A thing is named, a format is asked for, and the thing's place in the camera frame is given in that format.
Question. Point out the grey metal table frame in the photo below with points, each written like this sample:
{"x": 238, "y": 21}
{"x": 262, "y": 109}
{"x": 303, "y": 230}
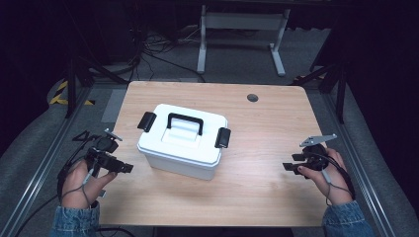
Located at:
{"x": 242, "y": 21}

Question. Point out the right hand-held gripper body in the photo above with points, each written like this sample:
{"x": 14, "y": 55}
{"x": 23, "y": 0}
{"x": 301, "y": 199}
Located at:
{"x": 315, "y": 154}

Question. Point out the person's right hand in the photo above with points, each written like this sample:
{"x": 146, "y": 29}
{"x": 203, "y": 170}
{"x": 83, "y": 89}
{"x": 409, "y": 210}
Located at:
{"x": 334, "y": 184}

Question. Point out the person's left hand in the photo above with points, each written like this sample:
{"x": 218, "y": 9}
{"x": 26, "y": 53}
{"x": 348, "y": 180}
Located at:
{"x": 77, "y": 187}

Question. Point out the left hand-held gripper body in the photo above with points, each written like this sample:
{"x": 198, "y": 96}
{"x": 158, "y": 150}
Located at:
{"x": 102, "y": 154}

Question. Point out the black tripod stand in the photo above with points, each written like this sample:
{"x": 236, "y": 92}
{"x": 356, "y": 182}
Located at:
{"x": 339, "y": 85}
{"x": 70, "y": 85}

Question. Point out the yellow black floor tape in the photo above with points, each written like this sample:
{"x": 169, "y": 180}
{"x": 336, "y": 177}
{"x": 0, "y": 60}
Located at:
{"x": 61, "y": 95}

